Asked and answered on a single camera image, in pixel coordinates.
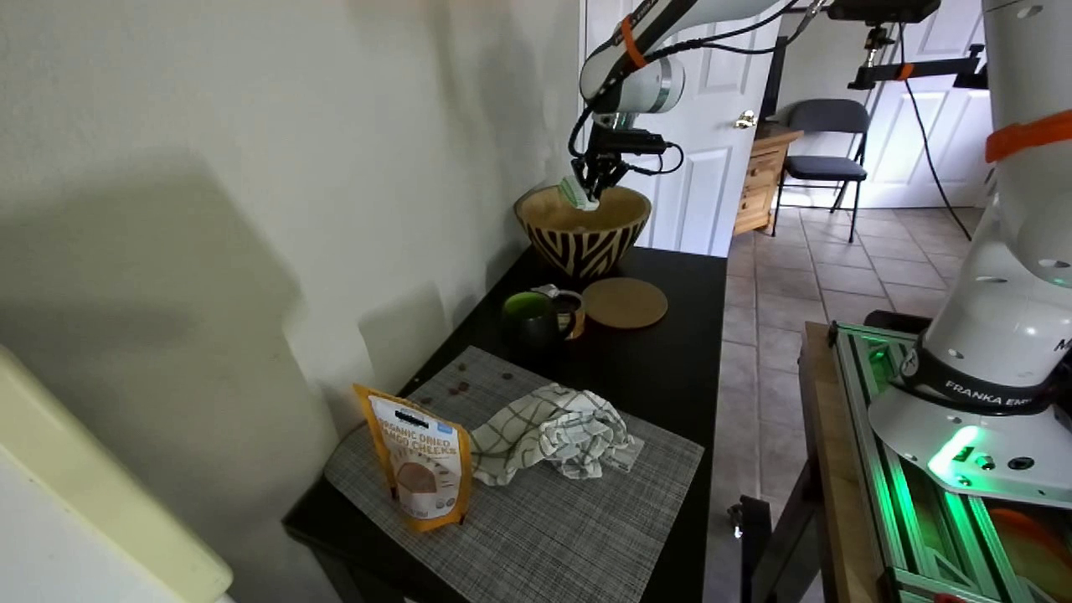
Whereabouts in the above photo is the brown ceramic mug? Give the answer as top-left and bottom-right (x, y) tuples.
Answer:
(538, 280), (595, 344)

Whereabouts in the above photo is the orange snack bag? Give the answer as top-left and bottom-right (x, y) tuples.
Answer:
(352, 380), (479, 536)

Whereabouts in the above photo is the wooden cabinet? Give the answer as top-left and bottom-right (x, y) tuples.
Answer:
(731, 125), (808, 241)

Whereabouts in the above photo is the wooden bowl with zebra pattern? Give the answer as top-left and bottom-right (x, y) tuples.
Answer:
(509, 179), (658, 283)

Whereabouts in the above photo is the black camera on boom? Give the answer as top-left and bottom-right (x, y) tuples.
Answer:
(821, 0), (946, 29)

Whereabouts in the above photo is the white panel door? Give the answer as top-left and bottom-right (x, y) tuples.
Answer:
(578, 0), (787, 260)

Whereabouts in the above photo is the dark folding chair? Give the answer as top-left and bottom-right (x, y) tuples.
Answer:
(766, 93), (876, 248)

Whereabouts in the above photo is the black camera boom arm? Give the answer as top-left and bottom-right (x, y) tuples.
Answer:
(845, 39), (994, 96)

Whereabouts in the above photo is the white checked dish cloth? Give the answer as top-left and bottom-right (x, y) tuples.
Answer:
(471, 379), (649, 489)

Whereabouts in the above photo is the grey woven placemat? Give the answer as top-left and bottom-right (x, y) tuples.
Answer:
(322, 341), (710, 603)

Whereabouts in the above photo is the black table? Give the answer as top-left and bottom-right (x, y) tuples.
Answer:
(280, 245), (734, 603)

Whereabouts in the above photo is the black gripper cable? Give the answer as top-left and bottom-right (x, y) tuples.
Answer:
(567, 99), (691, 184)

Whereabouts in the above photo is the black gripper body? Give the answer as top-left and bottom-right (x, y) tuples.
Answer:
(583, 116), (674, 175)

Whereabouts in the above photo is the white double door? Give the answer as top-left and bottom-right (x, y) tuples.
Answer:
(861, 0), (1002, 214)

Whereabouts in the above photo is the wooden aluminium robot stand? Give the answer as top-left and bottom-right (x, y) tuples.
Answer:
(726, 319), (1072, 603)

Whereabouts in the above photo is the black hanging cable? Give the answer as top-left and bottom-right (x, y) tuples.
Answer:
(894, 22), (980, 241)

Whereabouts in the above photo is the round wooden coaster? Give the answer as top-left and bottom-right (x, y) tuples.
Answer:
(581, 275), (674, 334)

